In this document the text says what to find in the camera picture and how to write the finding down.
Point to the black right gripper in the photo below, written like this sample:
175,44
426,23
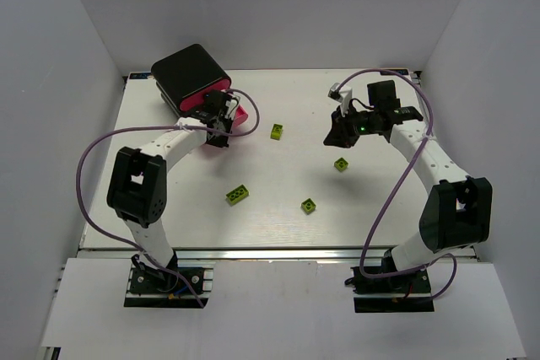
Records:
342,125

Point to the lime long lego brick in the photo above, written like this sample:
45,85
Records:
237,194

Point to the lime small lego front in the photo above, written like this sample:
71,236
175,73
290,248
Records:
308,206

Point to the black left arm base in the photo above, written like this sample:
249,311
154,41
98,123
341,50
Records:
149,288

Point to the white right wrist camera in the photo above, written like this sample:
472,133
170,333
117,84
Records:
343,95

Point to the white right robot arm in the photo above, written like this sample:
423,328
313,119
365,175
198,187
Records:
458,208

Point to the black drawer cabinet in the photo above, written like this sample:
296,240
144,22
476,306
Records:
184,72

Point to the pink top drawer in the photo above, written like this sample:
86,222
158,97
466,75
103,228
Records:
197,97

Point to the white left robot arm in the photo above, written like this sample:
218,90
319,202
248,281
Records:
138,188

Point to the lime small lego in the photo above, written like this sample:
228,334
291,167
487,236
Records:
308,206
341,164

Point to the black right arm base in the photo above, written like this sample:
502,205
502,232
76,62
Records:
409,293

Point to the lime small lego right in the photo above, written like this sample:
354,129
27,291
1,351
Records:
341,164

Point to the lime curved lego brick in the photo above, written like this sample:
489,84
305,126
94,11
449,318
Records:
276,132

